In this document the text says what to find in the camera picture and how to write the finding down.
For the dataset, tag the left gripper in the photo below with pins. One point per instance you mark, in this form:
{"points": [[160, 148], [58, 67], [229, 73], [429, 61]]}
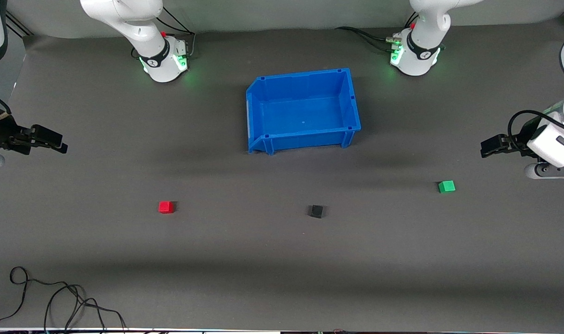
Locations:
{"points": [[517, 140]]}

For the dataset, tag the small green cube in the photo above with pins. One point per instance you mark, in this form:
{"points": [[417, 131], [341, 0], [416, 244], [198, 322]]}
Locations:
{"points": [[446, 186]]}

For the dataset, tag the small red cube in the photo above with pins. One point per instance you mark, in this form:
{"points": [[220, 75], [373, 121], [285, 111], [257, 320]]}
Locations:
{"points": [[165, 207]]}

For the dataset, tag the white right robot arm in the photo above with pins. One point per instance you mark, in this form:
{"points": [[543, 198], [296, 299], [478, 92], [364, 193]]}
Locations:
{"points": [[147, 41]]}

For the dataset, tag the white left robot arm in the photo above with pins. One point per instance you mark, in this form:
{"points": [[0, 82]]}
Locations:
{"points": [[430, 18]]}

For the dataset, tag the small black cube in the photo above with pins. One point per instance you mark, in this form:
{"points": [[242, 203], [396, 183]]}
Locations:
{"points": [[316, 211]]}

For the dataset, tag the blue plastic storage bin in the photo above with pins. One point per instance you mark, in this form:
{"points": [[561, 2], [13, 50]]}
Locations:
{"points": [[305, 116]]}

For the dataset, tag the dark grey table mat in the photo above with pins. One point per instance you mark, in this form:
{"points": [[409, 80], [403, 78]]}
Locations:
{"points": [[282, 260]]}

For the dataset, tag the aluminium frame rail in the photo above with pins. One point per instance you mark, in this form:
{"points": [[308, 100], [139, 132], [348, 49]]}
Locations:
{"points": [[19, 25]]}

